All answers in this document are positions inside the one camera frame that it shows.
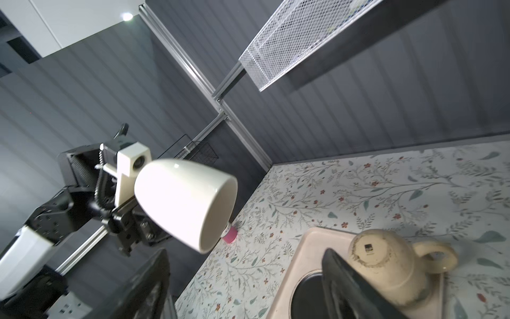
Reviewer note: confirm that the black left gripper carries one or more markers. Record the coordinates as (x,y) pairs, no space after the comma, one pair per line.
(92,168)

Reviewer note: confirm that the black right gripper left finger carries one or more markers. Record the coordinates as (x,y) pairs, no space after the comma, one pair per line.
(142,296)

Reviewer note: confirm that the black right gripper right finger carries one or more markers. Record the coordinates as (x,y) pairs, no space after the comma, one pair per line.
(348,294)

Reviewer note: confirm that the white ceramic mug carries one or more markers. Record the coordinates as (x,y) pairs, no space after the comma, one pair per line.
(190,201)

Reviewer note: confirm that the pink ceramic mug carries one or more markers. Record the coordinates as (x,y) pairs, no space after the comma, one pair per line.
(229,234)

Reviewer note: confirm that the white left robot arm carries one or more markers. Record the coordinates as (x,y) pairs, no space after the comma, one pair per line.
(56,236)

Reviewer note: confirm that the black floral mug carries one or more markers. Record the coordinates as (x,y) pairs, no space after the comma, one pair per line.
(308,299)

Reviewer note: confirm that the beige plastic tray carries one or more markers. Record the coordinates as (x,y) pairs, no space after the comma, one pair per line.
(307,261)

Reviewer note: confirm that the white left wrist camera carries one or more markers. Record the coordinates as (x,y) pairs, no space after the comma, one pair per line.
(130,161)

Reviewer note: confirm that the black wire basket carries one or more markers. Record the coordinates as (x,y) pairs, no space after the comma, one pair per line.
(192,150)

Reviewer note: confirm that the white wire basket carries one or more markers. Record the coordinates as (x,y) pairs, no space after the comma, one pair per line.
(296,30)

